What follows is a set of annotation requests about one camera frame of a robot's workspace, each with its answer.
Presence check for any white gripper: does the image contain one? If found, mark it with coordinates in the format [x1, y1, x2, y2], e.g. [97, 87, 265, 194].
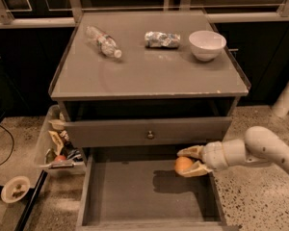
[177, 141, 228, 177]

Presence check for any orange fruit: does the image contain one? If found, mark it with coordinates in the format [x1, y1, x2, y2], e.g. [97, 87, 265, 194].
[174, 157, 194, 173]

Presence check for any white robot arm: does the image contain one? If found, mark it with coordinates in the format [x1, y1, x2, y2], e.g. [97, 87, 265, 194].
[175, 126, 289, 177]

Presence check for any closed grey top drawer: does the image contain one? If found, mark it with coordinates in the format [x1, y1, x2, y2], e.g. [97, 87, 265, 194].
[65, 117, 231, 147]

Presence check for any brass drawer knob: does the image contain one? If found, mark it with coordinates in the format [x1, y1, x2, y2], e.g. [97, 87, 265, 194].
[146, 131, 154, 140]

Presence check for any open grey middle drawer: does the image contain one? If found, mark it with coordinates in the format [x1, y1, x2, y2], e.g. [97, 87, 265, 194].
[76, 145, 239, 231]

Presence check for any grey drawer cabinet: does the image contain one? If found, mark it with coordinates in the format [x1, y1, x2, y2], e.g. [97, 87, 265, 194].
[48, 10, 251, 231]

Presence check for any white ceramic bowl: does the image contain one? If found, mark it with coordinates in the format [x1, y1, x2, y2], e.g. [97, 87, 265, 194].
[189, 30, 226, 62]

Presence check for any crushed foil snack bag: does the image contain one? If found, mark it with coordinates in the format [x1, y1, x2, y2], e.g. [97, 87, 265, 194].
[144, 32, 181, 48]

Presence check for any red apple in bin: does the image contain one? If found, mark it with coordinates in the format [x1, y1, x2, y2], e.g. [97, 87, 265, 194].
[54, 155, 66, 162]

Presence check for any yellow snack packet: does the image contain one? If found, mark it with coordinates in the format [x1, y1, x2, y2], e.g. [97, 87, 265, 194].
[49, 131, 64, 155]

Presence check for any clear plastic storage bin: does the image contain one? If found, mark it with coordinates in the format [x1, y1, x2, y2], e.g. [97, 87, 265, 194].
[34, 105, 86, 177]

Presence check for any clear plastic water bottle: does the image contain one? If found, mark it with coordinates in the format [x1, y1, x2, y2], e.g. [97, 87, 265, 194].
[86, 26, 122, 59]

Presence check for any small white plate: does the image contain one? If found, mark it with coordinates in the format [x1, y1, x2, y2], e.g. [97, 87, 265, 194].
[1, 176, 30, 204]

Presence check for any metal guard rail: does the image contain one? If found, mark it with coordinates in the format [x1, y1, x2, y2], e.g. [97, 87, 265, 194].
[0, 0, 289, 28]

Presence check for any black floor cable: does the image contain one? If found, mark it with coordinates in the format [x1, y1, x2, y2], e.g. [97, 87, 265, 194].
[0, 120, 15, 171]

